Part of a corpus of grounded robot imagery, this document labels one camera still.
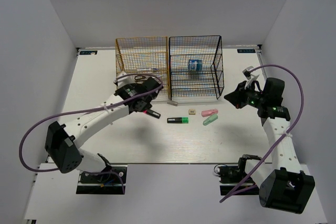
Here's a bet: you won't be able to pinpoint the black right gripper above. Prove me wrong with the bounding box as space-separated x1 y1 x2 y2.
224 80 267 109

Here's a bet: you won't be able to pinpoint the pink cap highlighter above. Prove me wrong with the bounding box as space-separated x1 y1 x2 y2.
143 109 161 119

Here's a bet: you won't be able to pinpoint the black handled scissors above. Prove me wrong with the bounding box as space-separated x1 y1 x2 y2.
134 75 147 82

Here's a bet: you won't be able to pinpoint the grey eraser block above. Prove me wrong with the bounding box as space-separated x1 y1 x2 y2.
167 100 178 106

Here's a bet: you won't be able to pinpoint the clear spray bottle blue cap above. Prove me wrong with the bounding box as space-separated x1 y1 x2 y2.
136 68 159 72

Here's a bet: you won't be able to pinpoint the green cap highlighter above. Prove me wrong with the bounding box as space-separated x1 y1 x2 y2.
166 117 189 124

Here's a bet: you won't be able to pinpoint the blue tape box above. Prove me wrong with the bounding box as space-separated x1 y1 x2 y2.
188 59 203 71

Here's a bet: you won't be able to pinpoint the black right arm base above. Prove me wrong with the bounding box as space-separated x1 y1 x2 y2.
213 164 259 196

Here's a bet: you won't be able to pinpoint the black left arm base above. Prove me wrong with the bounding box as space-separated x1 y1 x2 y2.
76 165 128 195

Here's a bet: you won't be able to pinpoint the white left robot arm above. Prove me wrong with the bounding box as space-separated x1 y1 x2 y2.
45 73 163 182

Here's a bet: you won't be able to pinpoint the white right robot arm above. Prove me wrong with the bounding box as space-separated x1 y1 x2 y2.
219 78 315 214

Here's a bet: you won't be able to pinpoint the green translucent highlighter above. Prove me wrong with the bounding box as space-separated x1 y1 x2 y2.
203 114 218 126

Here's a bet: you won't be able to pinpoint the pink translucent highlighter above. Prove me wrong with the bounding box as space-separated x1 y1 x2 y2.
201 109 218 117

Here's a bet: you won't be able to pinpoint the dark right table label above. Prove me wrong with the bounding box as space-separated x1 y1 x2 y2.
237 49 256 54

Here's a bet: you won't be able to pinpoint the dark table label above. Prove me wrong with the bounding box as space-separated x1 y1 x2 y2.
79 50 98 55
237 49 256 54

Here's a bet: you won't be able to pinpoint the beige eraser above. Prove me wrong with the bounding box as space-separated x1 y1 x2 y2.
188 109 196 115

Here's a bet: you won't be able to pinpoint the dark left table label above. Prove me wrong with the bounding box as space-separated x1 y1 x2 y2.
79 50 98 55

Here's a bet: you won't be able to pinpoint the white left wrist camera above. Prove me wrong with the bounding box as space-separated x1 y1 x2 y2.
113 72 133 88

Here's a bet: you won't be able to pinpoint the gold wire basket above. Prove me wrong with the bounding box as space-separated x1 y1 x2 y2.
115 36 170 102

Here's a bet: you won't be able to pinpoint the black wire basket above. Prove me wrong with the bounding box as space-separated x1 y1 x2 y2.
168 35 224 100

